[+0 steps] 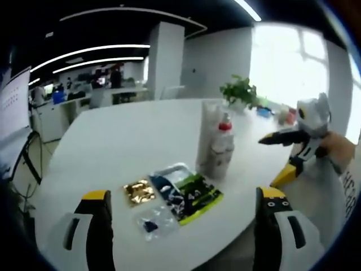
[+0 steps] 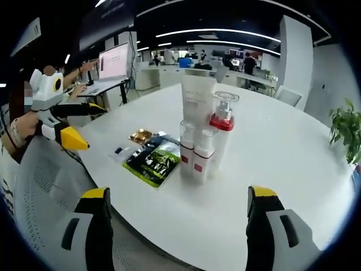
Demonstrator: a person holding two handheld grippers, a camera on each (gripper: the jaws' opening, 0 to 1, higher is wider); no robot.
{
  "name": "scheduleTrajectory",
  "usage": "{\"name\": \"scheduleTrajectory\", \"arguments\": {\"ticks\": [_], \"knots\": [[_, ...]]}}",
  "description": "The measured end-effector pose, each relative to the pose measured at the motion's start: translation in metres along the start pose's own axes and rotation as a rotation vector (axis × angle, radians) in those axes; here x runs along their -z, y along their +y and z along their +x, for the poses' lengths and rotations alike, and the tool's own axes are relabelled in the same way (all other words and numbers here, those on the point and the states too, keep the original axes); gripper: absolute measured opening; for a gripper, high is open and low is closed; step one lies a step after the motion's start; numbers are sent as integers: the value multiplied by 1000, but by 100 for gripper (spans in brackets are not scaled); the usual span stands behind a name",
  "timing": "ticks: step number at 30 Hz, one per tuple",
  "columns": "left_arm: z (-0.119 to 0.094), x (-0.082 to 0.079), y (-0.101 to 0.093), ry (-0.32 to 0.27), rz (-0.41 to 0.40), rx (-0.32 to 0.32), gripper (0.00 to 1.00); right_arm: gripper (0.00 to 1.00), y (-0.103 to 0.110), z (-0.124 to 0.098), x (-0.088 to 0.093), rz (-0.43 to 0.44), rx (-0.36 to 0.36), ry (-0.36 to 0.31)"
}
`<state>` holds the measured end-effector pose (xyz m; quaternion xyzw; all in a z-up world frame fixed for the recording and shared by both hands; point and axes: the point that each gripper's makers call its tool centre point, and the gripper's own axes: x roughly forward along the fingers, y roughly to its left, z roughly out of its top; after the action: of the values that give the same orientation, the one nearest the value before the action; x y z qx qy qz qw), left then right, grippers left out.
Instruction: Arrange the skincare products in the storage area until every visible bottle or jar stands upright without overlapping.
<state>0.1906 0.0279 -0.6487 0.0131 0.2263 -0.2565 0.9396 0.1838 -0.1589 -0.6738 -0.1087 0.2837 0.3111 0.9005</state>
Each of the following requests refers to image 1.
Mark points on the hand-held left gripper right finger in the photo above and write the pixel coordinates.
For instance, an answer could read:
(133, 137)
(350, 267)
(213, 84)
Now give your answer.
(268, 231)

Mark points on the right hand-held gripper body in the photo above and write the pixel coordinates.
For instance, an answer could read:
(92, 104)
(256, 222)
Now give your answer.
(314, 115)

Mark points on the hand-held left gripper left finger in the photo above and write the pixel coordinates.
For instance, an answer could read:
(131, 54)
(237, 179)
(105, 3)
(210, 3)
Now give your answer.
(98, 231)

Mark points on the clear skincare sachet blue chip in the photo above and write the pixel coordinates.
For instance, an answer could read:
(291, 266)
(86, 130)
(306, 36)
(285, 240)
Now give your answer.
(149, 226)

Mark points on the gold skincare sachet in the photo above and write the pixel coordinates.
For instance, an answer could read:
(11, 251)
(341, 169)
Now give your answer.
(139, 192)

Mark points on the clear cap red collar skincare bottle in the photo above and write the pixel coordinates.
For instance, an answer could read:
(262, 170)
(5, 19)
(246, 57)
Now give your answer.
(225, 127)

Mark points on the green black skincare sachet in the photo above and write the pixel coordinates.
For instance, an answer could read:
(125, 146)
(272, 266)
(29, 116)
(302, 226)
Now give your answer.
(203, 197)

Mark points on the white skincare tube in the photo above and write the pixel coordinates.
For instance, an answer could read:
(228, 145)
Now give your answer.
(207, 132)

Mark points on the person's right hand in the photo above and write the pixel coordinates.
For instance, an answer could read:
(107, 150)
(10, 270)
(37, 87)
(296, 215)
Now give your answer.
(338, 149)

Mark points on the blue plastic container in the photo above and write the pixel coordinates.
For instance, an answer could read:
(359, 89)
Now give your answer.
(265, 112)

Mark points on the person in white shirt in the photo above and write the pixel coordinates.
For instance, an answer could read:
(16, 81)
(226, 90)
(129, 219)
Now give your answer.
(324, 197)

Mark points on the potted green plant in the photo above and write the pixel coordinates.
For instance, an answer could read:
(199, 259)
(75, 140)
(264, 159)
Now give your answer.
(239, 90)

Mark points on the row of white counters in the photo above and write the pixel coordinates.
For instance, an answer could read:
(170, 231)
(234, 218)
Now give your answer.
(56, 118)

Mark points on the long ceiling light strip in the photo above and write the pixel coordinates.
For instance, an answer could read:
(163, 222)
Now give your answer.
(249, 9)
(98, 62)
(90, 52)

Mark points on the blue box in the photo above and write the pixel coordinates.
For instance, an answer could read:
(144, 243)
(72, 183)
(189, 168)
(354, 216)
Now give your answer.
(59, 97)

